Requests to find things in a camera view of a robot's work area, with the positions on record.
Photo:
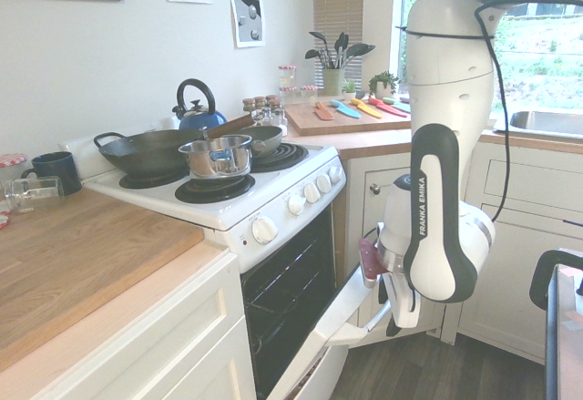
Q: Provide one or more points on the metal oven rack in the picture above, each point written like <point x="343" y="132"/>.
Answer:
<point x="282" y="309"/>

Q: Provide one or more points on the stainless steel sink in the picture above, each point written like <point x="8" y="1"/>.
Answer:
<point x="542" y="123"/>

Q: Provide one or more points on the black coil burner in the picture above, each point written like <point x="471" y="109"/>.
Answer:
<point x="214" y="189"/>
<point x="146" y="181"/>
<point x="282" y="156"/>

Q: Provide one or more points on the metal cabinet knob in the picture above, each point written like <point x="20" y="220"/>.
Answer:
<point x="375" y="188"/>

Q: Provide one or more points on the small potted plant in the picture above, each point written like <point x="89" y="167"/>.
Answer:
<point x="350" y="88"/>

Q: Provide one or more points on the grey shapes print, small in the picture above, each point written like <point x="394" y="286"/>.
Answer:
<point x="248" y="19"/>

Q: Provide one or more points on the small jar red checked lid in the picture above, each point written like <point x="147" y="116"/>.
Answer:
<point x="308" y="95"/>
<point x="287" y="95"/>

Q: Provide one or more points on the cork-topped spice jar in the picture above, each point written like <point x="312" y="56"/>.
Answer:
<point x="248" y="105"/>
<point x="272" y="101"/>
<point x="259" y="103"/>

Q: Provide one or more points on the window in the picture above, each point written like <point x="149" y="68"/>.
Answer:
<point x="546" y="54"/>

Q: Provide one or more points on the bushy potted plant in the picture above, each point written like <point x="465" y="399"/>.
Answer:
<point x="383" y="82"/>

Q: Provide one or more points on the black wide turner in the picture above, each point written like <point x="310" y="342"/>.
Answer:
<point x="362" y="49"/>

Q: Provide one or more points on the large white stove knob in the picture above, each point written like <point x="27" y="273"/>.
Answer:
<point x="264" y="230"/>

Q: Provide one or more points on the red knife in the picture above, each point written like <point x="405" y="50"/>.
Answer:
<point x="387" y="107"/>

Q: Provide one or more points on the black kitchen ladle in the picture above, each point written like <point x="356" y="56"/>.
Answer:
<point x="341" y="44"/>

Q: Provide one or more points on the white corner cabinet door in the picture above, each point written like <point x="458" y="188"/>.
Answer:
<point x="364" y="218"/>

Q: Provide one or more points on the white counter cabinet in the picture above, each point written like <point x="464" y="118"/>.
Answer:
<point x="159" y="341"/>

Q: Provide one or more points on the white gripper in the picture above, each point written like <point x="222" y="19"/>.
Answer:
<point x="404" y="311"/>

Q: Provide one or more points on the black-edged table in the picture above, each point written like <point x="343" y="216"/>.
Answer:
<point x="552" y="350"/>

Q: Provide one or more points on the jar with red checked lid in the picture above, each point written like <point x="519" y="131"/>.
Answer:
<point x="13" y="165"/>

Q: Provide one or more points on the yellow knife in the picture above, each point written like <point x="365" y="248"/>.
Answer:
<point x="366" y="108"/>

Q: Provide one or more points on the tall jar red checked lid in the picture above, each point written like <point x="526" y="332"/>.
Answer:
<point x="287" y="76"/>

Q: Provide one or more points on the white oven door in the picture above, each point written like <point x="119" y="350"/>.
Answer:
<point x="346" y="300"/>

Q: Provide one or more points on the pale green utensil holder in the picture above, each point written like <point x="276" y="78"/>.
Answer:
<point x="333" y="82"/>

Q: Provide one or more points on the black slotted spatula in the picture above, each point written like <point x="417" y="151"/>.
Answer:
<point x="317" y="39"/>

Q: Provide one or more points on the dark blue mug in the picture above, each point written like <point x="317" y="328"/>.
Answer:
<point x="52" y="170"/>

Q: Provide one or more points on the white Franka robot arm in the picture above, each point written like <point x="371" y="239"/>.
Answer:
<point x="437" y="218"/>

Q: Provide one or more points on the white electric stove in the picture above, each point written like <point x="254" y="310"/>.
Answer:
<point x="218" y="211"/>

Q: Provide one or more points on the black kitchen spoon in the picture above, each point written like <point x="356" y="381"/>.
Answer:
<point x="313" y="56"/>

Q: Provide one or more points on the loose red checked lid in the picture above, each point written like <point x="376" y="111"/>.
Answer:
<point x="3" y="221"/>

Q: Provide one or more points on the white sink cabinet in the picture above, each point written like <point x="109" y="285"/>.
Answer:
<point x="537" y="281"/>

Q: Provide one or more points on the blue knife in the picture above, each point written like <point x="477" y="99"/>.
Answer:
<point x="347" y="109"/>

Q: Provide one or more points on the glass shaker with metal cap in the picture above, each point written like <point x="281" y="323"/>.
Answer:
<point x="258" y="118"/>
<point x="278" y="115"/>
<point x="267" y="116"/>

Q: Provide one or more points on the black rounded chair back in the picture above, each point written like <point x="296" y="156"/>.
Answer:
<point x="539" y="277"/>

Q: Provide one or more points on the stainless steel pot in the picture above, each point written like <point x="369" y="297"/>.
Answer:
<point x="214" y="158"/>

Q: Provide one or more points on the empty clear glass jar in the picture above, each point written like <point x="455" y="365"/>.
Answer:
<point x="34" y="195"/>

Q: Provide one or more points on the large wooden butcher block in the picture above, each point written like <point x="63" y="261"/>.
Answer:
<point x="82" y="263"/>

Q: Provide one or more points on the white stove bottom drawer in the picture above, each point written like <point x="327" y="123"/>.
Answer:
<point x="328" y="372"/>

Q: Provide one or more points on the orange short knife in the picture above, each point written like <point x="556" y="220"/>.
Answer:
<point x="323" y="111"/>

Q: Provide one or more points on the wooden cutting board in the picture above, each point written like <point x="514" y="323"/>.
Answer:
<point x="309" y="124"/>

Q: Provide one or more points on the red mounted wrist camera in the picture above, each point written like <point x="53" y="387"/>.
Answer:
<point x="369" y="259"/>

